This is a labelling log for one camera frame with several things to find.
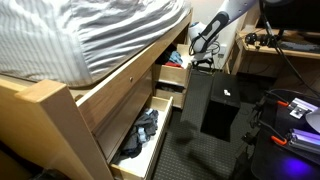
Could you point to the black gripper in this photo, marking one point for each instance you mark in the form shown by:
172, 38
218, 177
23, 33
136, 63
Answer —
208, 61

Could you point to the wooden drawer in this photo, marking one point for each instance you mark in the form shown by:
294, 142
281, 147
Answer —
141, 167
167, 91
175, 75

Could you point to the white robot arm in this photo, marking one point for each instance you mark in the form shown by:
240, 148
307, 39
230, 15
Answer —
203, 37

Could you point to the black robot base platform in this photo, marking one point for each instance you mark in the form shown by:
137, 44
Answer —
259, 158

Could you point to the blue and red clothes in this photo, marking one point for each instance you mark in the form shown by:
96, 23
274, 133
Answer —
170, 57

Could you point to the black computer tower case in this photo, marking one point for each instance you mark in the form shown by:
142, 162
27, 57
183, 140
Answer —
222, 106

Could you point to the black headphones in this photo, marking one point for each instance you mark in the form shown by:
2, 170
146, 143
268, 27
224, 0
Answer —
260, 40

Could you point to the black keyboard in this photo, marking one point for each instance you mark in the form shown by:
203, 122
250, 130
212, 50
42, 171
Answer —
311, 48

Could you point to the wooden desk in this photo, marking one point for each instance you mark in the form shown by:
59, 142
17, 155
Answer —
293, 70

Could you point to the dark grey clothes pile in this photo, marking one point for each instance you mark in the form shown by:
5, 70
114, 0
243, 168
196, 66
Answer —
141, 132

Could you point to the black computer monitor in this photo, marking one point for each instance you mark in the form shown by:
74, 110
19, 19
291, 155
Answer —
302, 15

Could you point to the grey striped bed sheet mattress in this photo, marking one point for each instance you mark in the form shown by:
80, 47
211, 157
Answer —
78, 42

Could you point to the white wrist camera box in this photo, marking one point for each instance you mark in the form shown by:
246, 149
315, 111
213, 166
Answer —
202, 56

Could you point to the white wall power outlet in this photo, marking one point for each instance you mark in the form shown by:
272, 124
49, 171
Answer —
222, 51

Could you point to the upper orange handled clamp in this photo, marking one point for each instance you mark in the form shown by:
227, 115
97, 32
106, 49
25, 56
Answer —
281, 103

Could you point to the orange handled clamp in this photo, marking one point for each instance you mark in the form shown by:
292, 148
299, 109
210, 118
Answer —
279, 141
281, 103

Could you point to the lower orange handled clamp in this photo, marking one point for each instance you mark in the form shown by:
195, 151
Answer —
279, 141

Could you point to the upper aluminium extrusion rail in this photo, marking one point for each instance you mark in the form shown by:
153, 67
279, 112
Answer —
299, 107

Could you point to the aluminium extrusion rail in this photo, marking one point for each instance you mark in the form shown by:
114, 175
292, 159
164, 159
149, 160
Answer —
304, 140
299, 107

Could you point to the lower aluminium extrusion rail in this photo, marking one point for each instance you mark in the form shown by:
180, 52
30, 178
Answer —
304, 140

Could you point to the light wooden bed frame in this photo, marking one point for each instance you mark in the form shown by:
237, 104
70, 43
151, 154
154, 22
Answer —
78, 131

